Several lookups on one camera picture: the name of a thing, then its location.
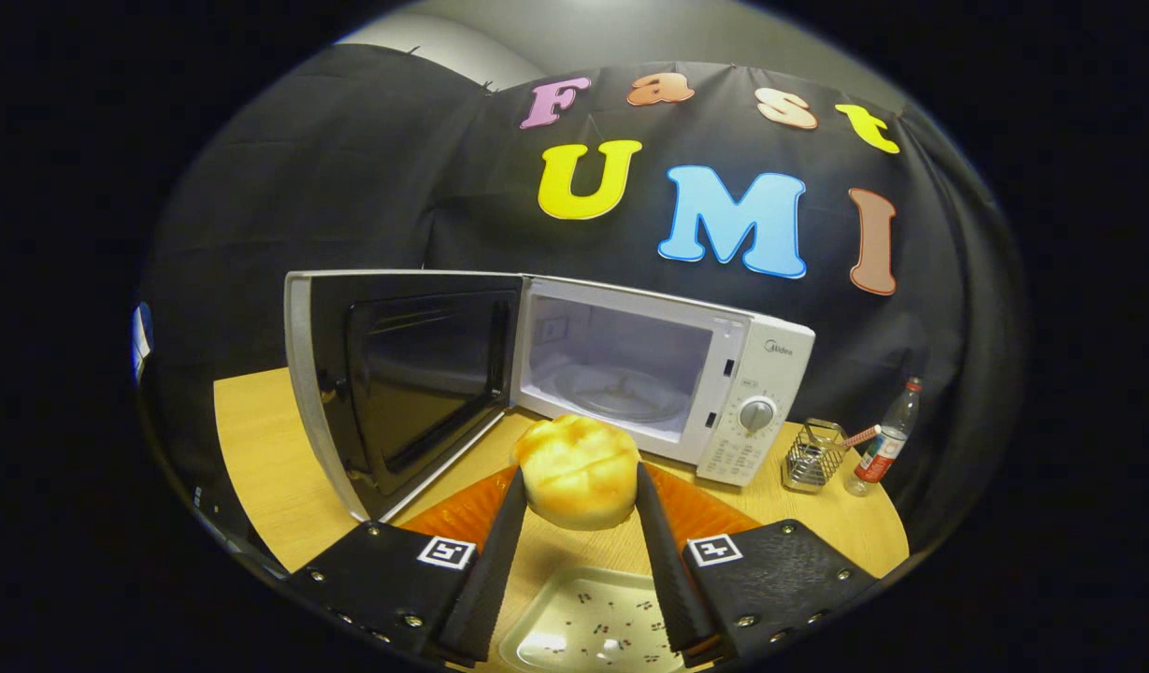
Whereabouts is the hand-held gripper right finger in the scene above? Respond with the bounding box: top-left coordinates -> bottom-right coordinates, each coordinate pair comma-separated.
635,461 -> 879,666

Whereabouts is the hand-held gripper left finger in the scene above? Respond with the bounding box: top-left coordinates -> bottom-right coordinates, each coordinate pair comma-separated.
289,465 -> 530,669

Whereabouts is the golden bread bun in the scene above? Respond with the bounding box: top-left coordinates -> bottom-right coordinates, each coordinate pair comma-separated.
510,414 -> 642,532

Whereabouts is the white microwave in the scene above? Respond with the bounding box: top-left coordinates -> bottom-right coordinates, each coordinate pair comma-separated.
284,269 -> 816,523

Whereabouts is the white speckled plate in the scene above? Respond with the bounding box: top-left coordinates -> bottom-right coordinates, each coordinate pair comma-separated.
497,566 -> 687,673

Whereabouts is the clear plastic water bottle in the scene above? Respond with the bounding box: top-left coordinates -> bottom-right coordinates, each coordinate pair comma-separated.
843,378 -> 923,497

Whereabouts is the metal wire basket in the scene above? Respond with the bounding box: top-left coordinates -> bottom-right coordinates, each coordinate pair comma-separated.
782,418 -> 851,494

